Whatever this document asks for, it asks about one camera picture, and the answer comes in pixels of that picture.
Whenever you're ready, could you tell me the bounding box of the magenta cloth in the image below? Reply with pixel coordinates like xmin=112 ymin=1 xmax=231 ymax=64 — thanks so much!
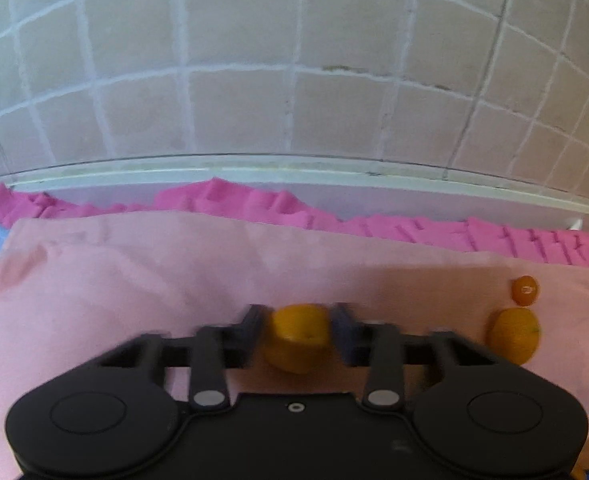
xmin=0 ymin=177 xmax=589 ymax=267

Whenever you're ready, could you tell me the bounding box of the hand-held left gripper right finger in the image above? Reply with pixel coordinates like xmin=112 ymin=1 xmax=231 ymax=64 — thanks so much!
xmin=331 ymin=302 xmax=501 ymax=411

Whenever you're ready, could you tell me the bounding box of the light pink cloth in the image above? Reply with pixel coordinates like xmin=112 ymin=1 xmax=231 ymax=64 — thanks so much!
xmin=0 ymin=209 xmax=589 ymax=480

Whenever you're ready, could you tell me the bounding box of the tiny tangerine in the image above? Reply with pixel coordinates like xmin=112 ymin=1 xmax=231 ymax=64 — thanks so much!
xmin=511 ymin=275 xmax=539 ymax=307

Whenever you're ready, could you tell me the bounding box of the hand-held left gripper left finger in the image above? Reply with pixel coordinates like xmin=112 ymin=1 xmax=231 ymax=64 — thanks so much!
xmin=92 ymin=304 xmax=266 ymax=411

